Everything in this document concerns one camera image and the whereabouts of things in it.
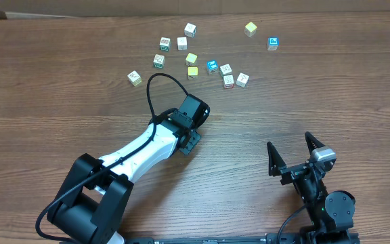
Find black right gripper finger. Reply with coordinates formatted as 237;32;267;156
267;142;286;176
305;131;325;154

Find red K wooden block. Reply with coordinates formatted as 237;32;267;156
223;75;234;89

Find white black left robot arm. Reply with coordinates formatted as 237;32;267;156
35;106;209;243

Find yellow top wooden block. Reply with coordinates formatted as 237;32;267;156
188;66;198;80

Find blue top wooden block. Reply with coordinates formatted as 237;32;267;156
206;60;218;74

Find plain white wooden block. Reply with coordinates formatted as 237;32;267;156
219;64;232;77

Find blue T wooden block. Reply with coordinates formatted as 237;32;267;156
236;73;249;87

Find pale yellow top block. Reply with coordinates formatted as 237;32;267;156
186;53;198;66

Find yellow S wooden block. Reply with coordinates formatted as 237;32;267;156
127;70;142;87

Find green framed wooden block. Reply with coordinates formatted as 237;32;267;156
153;54;165;68

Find dark red wooden block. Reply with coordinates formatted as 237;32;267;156
177;37;188;51

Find green B wooden block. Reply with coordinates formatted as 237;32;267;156
159;37;171;52

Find far blue wooden block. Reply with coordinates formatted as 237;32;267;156
267;37;279;51

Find teal J wooden block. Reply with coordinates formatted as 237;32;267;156
184;23;196;38

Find far yellow wooden block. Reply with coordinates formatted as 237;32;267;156
244;22;257;37

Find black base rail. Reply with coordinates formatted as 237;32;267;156
123;232;362;244

